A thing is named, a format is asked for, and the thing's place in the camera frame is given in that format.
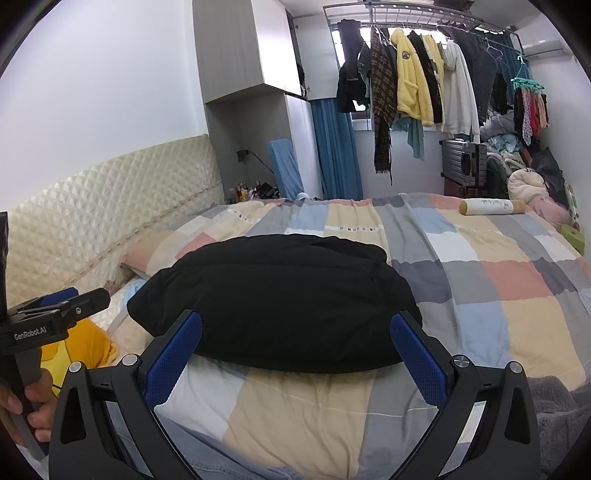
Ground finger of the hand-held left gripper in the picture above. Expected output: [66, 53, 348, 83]
[55, 288, 112, 325]
[39, 287, 80, 309]

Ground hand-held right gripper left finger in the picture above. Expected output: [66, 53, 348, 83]
[48, 310, 204, 480]

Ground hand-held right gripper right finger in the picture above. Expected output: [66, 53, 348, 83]
[390, 310, 541, 480]

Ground black jacket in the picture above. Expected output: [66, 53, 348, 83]
[127, 233, 424, 374]

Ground pile of clothes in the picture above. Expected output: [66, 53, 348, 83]
[480, 113, 574, 228]

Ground small hanging clothes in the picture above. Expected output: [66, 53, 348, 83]
[512, 88, 551, 147]

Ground metal clothes rack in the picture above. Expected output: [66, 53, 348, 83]
[323, 0, 528, 62]

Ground person's left hand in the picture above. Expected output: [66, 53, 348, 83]
[0, 369, 57, 448]

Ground yellow cloth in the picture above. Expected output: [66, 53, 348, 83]
[39, 318, 120, 398]

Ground pale pink pillow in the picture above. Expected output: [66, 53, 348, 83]
[121, 230, 218, 278]

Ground patchwork blanket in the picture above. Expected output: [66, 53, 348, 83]
[108, 191, 591, 480]

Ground cream quilted headboard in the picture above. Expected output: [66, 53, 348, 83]
[7, 134, 225, 311]

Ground grey fleece blanket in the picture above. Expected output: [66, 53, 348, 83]
[531, 376, 591, 472]

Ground white cylindrical pillow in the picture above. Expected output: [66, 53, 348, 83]
[459, 198, 527, 216]

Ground row of small bottles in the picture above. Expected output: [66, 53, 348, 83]
[228, 181, 280, 203]

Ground green toy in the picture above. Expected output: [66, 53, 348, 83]
[561, 224, 585, 255]

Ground silver suitcase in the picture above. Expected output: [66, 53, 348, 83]
[441, 139, 488, 188]

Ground teal hanging cloth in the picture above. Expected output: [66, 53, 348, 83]
[392, 115, 426, 162]

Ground blue curtain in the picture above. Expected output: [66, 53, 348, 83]
[310, 98, 365, 200]

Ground brown checked scarf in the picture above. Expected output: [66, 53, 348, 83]
[369, 41, 399, 175]

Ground white hanging hoodie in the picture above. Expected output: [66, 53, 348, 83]
[438, 39, 481, 143]

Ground yellow hanging jacket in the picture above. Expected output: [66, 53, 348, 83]
[390, 28, 447, 128]

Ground black hanging cardigan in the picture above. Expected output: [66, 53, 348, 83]
[409, 31, 445, 123]

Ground black hanging coat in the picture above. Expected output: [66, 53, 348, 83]
[335, 19, 373, 114]

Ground grey wardrobe cabinet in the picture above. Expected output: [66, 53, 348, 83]
[191, 0, 325, 202]

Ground teal clip hanger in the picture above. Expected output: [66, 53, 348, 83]
[510, 60, 546, 91]

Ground dark grey hanging coat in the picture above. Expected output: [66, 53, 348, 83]
[450, 28, 499, 123]

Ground white air conditioner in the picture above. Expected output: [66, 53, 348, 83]
[522, 39, 574, 60]

